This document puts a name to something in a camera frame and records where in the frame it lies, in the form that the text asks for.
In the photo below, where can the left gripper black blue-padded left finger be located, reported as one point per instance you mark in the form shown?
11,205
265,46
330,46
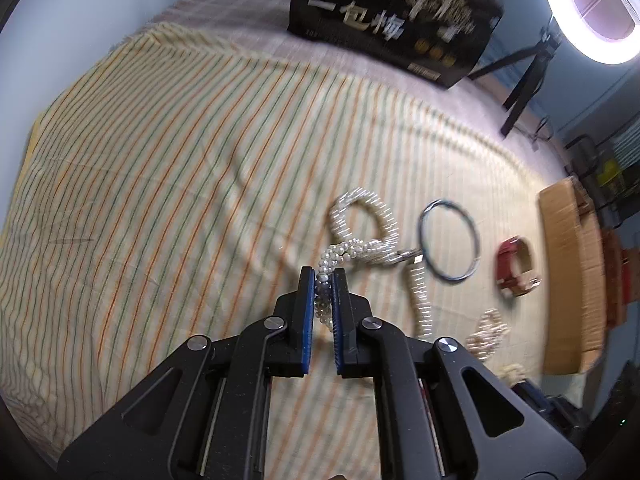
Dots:
203,412

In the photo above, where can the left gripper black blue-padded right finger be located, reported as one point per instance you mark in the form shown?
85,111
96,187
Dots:
441,414

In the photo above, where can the brown cardboard box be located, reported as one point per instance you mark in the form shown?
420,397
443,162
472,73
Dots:
576,279

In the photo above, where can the yellow striped bed sheet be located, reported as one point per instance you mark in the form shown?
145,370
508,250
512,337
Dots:
178,187

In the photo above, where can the black tripod stand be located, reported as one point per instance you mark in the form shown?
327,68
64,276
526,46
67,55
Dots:
542,53

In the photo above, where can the black printed snack bag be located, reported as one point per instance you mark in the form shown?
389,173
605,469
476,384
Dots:
438,40

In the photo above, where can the white ring light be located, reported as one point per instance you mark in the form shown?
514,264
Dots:
606,31

